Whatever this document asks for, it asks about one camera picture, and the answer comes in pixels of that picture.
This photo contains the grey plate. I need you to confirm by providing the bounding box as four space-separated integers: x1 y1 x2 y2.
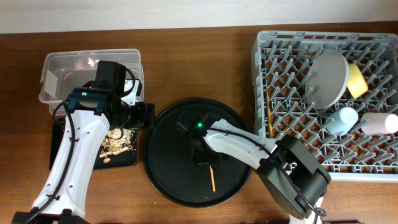
305 51 349 109

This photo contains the pile of food scraps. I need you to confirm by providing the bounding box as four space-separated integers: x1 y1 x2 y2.
98 129 137 166

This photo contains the blue cup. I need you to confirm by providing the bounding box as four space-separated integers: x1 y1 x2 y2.
326 107 359 136

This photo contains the grey dishwasher rack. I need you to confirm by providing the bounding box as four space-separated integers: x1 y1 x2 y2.
251 30 397 182

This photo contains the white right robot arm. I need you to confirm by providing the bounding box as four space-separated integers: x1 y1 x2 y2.
176 111 331 223

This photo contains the clear plastic waste bin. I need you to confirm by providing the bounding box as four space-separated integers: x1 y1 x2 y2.
39 49 144 113

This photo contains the pink cup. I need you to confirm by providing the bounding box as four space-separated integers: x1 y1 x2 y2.
361 113 397 135

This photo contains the black rectangular tray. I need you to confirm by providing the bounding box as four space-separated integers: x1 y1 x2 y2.
49 118 137 170

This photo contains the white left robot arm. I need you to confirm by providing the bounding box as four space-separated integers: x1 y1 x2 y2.
12 87 155 223

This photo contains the round black serving tray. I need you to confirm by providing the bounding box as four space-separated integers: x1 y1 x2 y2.
143 98 251 208

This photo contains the yellow bowl with food scraps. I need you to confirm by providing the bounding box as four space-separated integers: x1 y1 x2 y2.
347 64 368 99

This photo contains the wooden chopstick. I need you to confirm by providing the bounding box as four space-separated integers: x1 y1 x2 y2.
209 165 216 192
266 90 274 138

